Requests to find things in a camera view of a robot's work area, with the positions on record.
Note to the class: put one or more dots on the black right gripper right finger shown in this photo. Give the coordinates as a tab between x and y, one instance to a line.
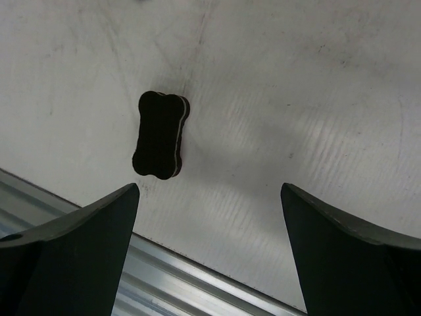
347	265

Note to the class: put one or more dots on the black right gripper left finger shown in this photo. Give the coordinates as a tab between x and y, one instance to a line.
71	265

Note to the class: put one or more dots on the black bone-shaped eraser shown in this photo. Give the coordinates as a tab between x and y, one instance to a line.
158	148

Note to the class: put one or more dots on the aluminium front rail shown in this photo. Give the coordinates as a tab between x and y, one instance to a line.
154	280

